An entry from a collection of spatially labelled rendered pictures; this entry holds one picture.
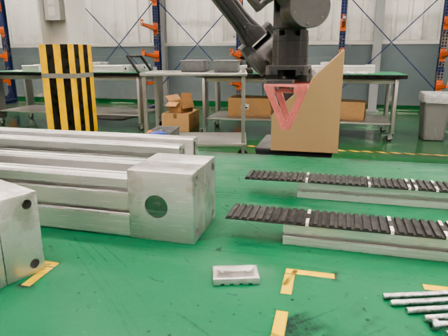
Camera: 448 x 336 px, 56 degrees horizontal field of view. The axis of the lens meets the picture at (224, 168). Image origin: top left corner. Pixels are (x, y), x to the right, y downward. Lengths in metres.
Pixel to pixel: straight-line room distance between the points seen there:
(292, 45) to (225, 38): 7.80
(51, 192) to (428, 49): 7.94
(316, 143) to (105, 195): 0.63
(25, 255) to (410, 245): 0.44
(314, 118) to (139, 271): 0.68
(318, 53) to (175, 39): 2.78
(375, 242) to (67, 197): 0.41
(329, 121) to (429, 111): 4.54
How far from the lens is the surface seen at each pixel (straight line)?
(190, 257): 0.53
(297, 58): 0.69
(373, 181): 0.75
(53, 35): 4.16
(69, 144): 0.83
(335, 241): 0.55
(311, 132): 1.07
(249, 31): 1.12
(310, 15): 0.63
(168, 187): 0.54
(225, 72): 3.65
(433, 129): 5.63
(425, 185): 0.76
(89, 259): 0.55
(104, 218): 0.60
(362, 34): 8.24
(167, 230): 0.56
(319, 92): 1.06
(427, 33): 8.34
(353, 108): 5.46
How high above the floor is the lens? 1.02
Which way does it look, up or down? 15 degrees down
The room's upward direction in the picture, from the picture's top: straight up
